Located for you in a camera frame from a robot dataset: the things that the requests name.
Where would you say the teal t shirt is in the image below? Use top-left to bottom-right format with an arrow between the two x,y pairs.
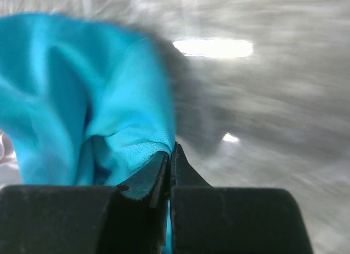
0,13 -> 176,254

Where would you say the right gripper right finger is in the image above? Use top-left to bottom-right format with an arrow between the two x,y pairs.
170,144 -> 313,254

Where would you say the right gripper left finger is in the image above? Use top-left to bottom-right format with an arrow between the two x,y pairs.
1,152 -> 168,253

